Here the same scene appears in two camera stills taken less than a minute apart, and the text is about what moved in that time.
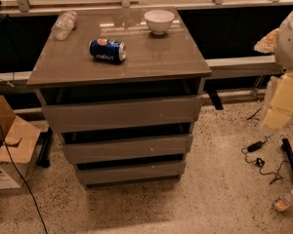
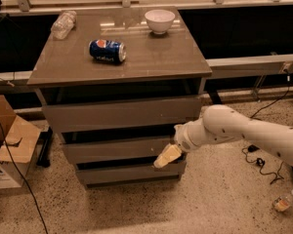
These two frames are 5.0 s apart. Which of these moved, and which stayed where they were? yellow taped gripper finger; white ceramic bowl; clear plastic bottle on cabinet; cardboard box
Moved: yellow taped gripper finger
Stayed: white ceramic bowl; clear plastic bottle on cabinet; cardboard box
